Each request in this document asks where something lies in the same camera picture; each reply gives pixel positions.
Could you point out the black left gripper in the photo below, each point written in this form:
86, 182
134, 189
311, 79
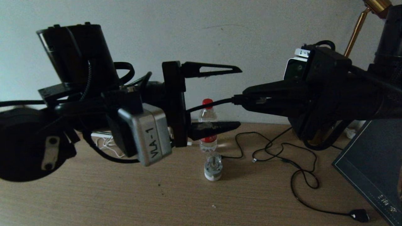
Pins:
176, 94

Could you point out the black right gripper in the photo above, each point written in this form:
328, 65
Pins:
329, 81

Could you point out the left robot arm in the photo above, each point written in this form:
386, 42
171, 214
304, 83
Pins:
75, 56

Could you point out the white router with antennas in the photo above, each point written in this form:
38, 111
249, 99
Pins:
100, 135

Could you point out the red-capped water bottle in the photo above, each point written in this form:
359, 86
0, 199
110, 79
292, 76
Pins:
208, 145

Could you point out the crumpled white tissue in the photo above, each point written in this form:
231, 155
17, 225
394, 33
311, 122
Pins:
350, 133

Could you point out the small grey clear-topped device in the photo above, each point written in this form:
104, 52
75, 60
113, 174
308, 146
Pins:
213, 171

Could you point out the dark framed board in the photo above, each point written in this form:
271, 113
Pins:
370, 163

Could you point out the brass desk lamp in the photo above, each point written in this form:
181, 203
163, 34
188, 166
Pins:
377, 4

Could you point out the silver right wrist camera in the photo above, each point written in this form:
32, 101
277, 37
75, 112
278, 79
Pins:
293, 69

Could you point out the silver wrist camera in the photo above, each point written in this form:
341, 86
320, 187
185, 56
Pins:
150, 135
293, 69

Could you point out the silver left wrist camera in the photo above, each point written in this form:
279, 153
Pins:
150, 135

